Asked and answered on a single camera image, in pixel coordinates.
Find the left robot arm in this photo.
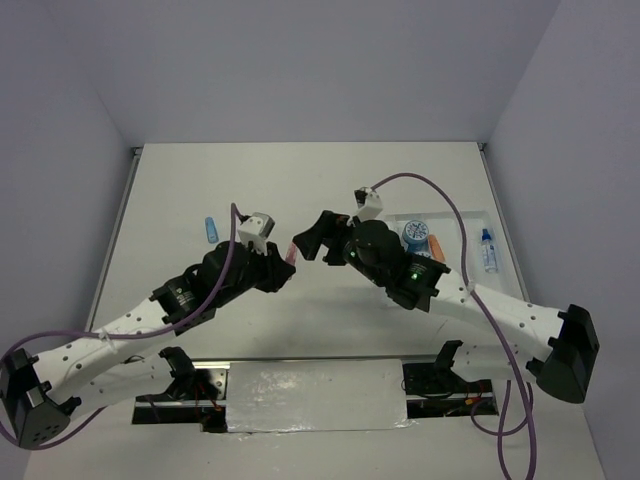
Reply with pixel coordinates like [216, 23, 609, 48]
[1, 241, 296, 451]

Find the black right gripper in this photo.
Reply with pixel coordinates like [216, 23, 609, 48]
[293, 209, 387, 286]

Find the clear plastic organizer tray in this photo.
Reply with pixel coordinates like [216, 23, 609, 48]
[382, 210, 521, 297]

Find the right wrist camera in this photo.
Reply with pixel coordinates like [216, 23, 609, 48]
[348, 187, 383, 225]

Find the purple cable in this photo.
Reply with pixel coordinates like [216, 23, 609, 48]
[372, 173, 539, 480]
[0, 202, 249, 446]

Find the blue paint jar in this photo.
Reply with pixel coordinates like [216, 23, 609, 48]
[401, 220, 429, 253]

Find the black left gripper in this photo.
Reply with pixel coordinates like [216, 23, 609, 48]
[215, 238, 295, 307]

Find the blue highlighter cap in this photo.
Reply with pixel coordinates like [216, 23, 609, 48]
[204, 217, 219, 244]

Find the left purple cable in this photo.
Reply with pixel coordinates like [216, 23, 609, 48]
[0, 202, 249, 446]

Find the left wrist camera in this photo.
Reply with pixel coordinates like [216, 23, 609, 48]
[238, 212, 275, 255]

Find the orange highlighter cap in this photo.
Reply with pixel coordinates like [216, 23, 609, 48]
[428, 234, 446, 263]

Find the clear blue spray bottle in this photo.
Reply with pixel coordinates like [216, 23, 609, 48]
[481, 228, 498, 273]

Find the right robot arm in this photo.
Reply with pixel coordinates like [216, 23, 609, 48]
[293, 211, 600, 404]

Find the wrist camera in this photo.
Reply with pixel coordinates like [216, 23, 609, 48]
[238, 212, 275, 255]
[348, 187, 383, 225]

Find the pink highlighter cap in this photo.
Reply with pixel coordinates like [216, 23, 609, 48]
[285, 242, 298, 266]

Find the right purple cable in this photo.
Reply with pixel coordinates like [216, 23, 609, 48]
[372, 173, 539, 480]

